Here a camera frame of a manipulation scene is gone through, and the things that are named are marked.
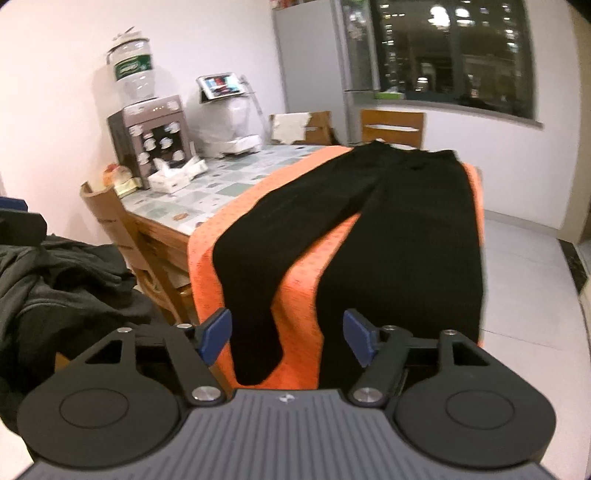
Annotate white plastic-wrapped appliance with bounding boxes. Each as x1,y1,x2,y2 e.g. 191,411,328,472
196,95,264,158

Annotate dark grey garment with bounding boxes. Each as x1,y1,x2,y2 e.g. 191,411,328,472
0,277,162,416

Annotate tablet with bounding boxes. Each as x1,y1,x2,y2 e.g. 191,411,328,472
196,71,243,100

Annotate grey refrigerator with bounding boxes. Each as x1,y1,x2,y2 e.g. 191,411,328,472
272,0,379,144

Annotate orange patterned mat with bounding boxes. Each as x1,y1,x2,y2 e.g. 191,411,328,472
187,145,485,391

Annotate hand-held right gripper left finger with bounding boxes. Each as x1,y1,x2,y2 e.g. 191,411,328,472
85,307,233,407

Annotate wooden chair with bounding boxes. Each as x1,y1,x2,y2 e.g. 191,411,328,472
360,109,426,149
269,111,333,146
81,181,197,326

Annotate black pants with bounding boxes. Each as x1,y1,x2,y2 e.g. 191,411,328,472
212,141,485,388

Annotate white towel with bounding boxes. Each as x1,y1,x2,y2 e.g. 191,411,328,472
272,113,312,145

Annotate white tissue box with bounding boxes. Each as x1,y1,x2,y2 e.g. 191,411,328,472
148,159,192,193

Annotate checkered tablecloth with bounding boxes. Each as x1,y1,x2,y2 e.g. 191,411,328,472
122,144,324,236

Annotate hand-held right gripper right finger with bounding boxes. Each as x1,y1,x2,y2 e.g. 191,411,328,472
343,308,492,408

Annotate clear water bottle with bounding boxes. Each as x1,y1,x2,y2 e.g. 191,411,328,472
105,30,158,109

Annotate window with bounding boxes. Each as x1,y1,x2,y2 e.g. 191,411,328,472
369,0,541,127

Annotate brown water dispenser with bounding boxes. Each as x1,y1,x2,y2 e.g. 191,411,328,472
107,95,192,190

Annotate dark green garment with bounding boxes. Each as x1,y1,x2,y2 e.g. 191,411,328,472
0,235,137,305

